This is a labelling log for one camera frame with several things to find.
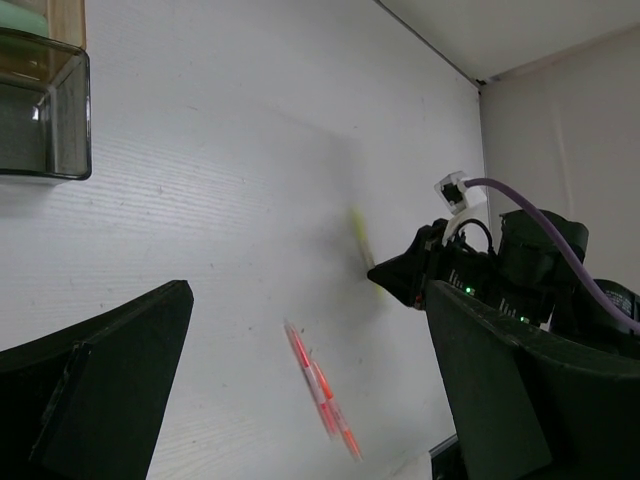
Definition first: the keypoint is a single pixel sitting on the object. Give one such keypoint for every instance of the pink thin pen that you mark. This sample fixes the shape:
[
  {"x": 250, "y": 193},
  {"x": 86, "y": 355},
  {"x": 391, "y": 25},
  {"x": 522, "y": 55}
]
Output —
[
  {"x": 304, "y": 362},
  {"x": 339, "y": 421}
]

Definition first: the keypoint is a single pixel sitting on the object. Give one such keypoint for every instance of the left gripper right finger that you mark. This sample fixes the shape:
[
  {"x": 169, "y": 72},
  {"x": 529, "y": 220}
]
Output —
[{"x": 528, "y": 404}]

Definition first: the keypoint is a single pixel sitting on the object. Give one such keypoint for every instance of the green cap highlighter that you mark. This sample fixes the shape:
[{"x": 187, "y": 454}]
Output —
[{"x": 22, "y": 18}]

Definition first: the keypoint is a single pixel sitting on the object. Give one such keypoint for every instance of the wooden clear organizer container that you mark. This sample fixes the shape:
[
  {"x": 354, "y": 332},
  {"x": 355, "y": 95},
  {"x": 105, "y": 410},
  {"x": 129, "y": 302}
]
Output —
[{"x": 46, "y": 98}]

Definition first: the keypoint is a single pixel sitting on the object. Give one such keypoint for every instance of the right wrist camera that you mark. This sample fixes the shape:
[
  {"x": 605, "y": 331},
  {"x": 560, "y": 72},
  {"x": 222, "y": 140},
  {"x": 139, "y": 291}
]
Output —
[{"x": 463, "y": 202}]

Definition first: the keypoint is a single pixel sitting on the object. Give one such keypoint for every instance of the yellow thin pen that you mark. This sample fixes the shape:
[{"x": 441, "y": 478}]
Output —
[{"x": 358, "y": 229}]

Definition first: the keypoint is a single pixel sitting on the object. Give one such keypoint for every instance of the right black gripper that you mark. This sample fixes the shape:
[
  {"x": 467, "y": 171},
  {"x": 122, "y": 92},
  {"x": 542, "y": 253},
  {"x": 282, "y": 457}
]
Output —
[{"x": 454, "y": 261}]

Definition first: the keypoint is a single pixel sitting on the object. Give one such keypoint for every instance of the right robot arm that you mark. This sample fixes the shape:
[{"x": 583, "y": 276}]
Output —
[{"x": 524, "y": 276}]

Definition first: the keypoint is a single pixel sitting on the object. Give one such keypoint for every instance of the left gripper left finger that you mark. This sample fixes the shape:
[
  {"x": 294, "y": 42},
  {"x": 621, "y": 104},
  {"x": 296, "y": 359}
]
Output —
[{"x": 88, "y": 401}]

